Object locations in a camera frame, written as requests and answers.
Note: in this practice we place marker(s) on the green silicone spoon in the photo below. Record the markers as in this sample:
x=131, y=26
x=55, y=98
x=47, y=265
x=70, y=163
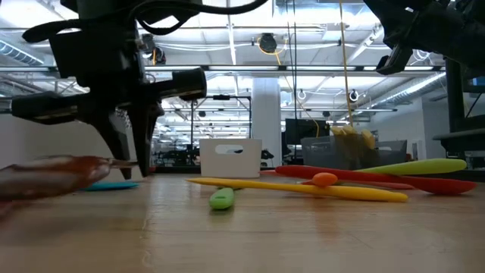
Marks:
x=428, y=166

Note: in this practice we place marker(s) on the blue silicone spatula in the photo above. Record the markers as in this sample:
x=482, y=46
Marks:
x=113, y=186

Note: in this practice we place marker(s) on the red silicone spoon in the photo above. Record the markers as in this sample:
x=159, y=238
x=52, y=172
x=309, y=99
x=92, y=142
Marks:
x=435, y=184

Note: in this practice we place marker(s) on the silver air duct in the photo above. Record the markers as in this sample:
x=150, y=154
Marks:
x=19, y=53
x=413, y=91

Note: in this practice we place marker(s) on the white building column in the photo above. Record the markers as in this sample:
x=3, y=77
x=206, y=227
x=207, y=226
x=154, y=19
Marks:
x=267, y=121

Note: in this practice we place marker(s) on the grey translucent plastic bin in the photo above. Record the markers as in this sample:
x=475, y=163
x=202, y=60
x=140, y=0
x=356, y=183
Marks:
x=390, y=153

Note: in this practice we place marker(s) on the black background stand frame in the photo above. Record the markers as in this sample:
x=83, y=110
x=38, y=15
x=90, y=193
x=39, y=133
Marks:
x=221, y=97

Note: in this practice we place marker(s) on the black background monitor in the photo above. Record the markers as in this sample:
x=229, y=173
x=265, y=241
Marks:
x=303, y=130

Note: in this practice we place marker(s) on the yellow silicone spatula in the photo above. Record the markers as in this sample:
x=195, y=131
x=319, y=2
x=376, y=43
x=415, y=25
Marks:
x=341, y=192

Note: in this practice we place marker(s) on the grey computer cart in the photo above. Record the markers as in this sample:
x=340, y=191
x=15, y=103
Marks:
x=462, y=140

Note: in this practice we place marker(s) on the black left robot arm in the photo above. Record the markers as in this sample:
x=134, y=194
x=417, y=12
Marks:
x=113, y=7

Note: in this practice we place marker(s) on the large white plastic bin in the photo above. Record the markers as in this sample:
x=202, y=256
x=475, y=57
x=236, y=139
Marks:
x=38, y=140

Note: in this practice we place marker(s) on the black computer monitor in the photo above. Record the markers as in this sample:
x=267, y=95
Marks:
x=479, y=81

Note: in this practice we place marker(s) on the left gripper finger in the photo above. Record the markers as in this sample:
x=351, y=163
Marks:
x=113, y=140
x=144, y=132

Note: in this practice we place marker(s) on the ceiling light rail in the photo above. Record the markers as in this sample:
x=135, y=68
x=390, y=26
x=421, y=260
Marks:
x=246, y=68

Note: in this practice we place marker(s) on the small white plastic bin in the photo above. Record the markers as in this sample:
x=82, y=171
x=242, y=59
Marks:
x=242, y=163

